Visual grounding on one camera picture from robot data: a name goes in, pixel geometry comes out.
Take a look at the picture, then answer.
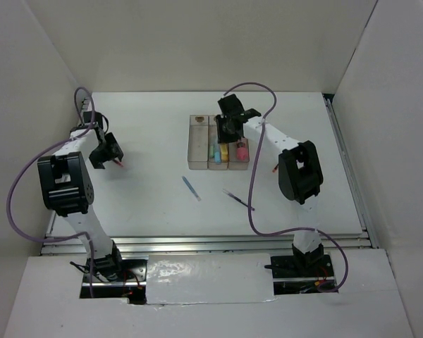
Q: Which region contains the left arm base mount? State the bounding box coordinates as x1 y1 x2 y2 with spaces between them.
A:
70 258 148 305

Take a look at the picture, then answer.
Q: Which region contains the light blue highlighter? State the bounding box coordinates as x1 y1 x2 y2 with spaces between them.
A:
214 151 221 163

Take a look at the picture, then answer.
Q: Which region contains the dark purple gel pen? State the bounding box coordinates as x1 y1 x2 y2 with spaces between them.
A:
222 189 255 211

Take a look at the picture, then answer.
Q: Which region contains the pink capped pen bundle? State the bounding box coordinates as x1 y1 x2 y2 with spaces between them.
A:
235 138 249 161

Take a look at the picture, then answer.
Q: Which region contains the middle clear plastic container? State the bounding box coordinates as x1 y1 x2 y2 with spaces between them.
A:
208 115 229 170

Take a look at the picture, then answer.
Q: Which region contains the left clear plastic container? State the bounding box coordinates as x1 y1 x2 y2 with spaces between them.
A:
187 115 209 170

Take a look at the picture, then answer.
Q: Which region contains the aluminium frame rail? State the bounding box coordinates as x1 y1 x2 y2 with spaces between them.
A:
38 92 380 254

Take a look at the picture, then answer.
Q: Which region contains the yellow highlighter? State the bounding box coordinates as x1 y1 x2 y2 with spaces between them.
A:
219 144 229 163

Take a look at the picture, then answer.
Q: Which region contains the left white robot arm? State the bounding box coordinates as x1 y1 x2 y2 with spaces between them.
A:
37 111 125 282

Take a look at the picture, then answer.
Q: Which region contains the pink blue pen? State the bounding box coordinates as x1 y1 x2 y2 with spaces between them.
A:
114 159 123 168

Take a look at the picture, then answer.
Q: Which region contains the clear plastic container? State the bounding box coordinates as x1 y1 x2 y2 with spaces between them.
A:
228 138 250 170
208 115 229 170
187 115 209 170

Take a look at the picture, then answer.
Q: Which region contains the white cover plate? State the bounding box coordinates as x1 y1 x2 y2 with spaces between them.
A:
146 253 275 305

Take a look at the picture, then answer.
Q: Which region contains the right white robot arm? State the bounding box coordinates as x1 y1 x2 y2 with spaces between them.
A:
216 94 324 276

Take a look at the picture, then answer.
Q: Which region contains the right clear plastic container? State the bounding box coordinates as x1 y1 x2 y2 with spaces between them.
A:
228 138 250 170

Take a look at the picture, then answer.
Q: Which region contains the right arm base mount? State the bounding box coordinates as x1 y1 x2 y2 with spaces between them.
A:
264 244 334 279

